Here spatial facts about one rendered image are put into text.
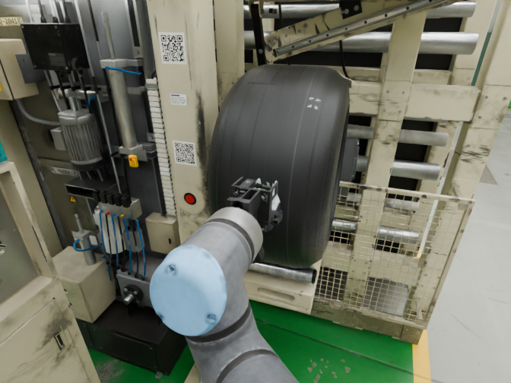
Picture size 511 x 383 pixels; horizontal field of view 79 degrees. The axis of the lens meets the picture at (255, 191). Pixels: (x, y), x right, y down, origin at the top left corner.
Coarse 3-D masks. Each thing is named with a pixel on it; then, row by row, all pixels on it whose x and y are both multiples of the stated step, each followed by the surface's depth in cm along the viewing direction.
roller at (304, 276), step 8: (256, 264) 96; (264, 264) 95; (272, 264) 95; (264, 272) 96; (272, 272) 95; (280, 272) 94; (288, 272) 93; (296, 272) 93; (304, 272) 92; (312, 272) 92; (304, 280) 92; (312, 280) 91
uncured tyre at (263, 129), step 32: (256, 96) 72; (288, 96) 70; (320, 96) 69; (224, 128) 71; (256, 128) 69; (288, 128) 67; (320, 128) 66; (224, 160) 70; (256, 160) 68; (288, 160) 66; (320, 160) 66; (224, 192) 72; (288, 192) 67; (320, 192) 67; (288, 224) 70; (320, 224) 71; (288, 256) 77; (320, 256) 82
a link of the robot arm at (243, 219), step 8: (224, 208) 47; (232, 208) 46; (216, 216) 44; (224, 216) 44; (232, 216) 44; (240, 216) 44; (248, 216) 45; (240, 224) 43; (248, 224) 44; (256, 224) 46; (248, 232) 43; (256, 232) 45; (256, 240) 44; (256, 248) 44
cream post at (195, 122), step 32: (160, 0) 77; (192, 0) 75; (192, 32) 78; (160, 64) 84; (192, 64) 81; (160, 96) 89; (192, 96) 85; (192, 128) 90; (192, 192) 101; (192, 224) 107
